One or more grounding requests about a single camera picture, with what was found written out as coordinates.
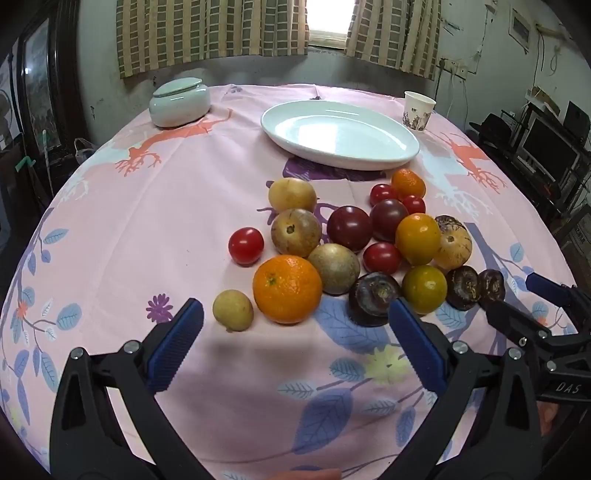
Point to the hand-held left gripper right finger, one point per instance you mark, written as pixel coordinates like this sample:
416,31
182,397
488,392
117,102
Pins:
418,346

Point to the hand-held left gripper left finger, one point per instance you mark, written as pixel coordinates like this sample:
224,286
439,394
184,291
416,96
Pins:
178,346

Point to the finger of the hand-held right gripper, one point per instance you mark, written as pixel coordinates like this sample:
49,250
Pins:
508,318
538,281

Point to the green-orange tomato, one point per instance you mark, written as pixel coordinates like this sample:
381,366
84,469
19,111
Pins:
424,289

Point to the small tan round fruit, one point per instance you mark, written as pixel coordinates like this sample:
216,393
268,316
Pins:
232,310

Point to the small striped pepino melon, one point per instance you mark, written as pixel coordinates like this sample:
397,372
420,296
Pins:
453,250

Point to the orange-yellow tomato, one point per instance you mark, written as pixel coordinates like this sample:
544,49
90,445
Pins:
418,238

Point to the olive-tan round fruit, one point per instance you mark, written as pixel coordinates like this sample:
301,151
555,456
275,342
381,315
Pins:
333,269

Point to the large orange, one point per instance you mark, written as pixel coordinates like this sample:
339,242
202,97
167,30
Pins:
287,289

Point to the dark red plum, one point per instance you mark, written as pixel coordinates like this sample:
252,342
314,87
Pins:
388,220
349,228

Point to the brown passion fruit with stem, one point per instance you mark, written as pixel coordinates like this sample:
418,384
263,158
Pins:
296,232

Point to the large striped pepino melon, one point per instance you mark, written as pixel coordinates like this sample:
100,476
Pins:
292,194

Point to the white oval plate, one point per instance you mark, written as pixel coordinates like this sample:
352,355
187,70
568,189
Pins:
341,134

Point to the black metal rack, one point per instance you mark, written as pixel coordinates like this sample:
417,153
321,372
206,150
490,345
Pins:
540,184

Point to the pink printed tablecloth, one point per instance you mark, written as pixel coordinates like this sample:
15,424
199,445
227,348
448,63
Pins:
161,230

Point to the computer monitor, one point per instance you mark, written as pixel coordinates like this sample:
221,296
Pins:
549,143

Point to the small red cherry tomato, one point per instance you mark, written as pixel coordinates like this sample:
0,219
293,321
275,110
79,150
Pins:
414,204
381,193

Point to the small mandarin orange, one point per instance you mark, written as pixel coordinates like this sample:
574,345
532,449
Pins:
408,183

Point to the black hat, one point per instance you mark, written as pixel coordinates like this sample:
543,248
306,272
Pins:
491,124

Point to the black speaker box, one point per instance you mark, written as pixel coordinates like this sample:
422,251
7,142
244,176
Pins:
577,115

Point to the cardboard box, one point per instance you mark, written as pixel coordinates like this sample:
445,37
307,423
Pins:
542,94

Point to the printed paper cup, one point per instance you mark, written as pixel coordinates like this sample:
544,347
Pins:
418,113

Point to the clear plastic bag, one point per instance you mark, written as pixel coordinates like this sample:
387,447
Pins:
83,150

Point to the pale green lidded ceramic jar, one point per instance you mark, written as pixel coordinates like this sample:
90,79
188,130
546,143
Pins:
180,104

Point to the narrow checked curtain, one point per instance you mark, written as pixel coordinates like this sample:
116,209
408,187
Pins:
397,32

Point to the dark wooden cabinet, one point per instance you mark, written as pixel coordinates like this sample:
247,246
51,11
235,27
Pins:
41,78

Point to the wide checked curtain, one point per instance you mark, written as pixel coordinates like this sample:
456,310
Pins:
207,32

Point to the bright window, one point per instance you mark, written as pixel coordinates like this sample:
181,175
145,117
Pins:
330,18

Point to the white wall socket strip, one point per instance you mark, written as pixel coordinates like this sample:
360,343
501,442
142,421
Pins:
455,68

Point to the white wall panel box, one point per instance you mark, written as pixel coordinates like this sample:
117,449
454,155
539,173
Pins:
519,27

